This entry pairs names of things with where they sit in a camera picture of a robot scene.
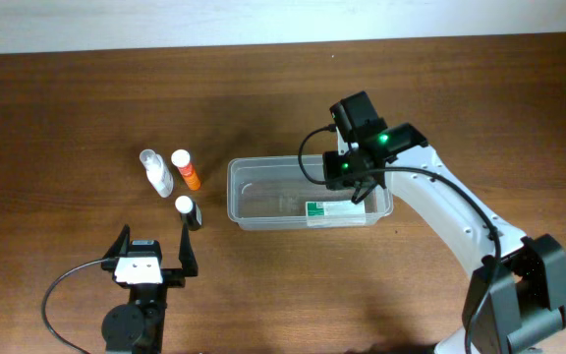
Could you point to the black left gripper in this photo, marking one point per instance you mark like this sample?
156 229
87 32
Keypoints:
176 277

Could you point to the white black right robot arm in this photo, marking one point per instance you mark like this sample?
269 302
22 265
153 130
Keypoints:
517 292

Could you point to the white green medicine box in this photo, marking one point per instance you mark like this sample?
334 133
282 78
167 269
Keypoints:
335 214

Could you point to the white spray bottle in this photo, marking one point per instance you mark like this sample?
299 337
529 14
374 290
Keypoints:
157 172

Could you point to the clear plastic container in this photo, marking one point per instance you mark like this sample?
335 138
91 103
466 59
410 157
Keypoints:
270 193

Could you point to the dark bottle white cap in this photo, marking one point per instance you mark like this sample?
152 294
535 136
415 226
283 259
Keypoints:
189 212

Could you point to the orange tablet tube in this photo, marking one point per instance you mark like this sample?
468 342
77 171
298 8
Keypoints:
181 159

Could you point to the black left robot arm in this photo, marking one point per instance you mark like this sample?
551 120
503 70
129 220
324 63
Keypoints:
137 326

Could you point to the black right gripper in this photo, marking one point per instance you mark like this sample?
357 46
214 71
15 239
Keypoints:
334 177

